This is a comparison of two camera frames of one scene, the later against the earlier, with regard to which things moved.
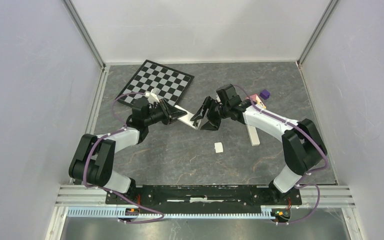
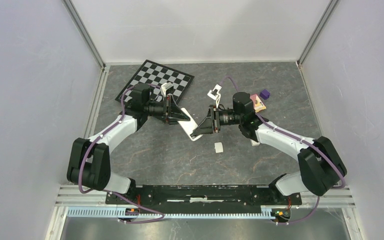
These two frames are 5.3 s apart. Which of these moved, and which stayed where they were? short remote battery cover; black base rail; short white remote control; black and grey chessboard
Moved: short white remote control
Stayed: black and grey chessboard; short remote battery cover; black base rail
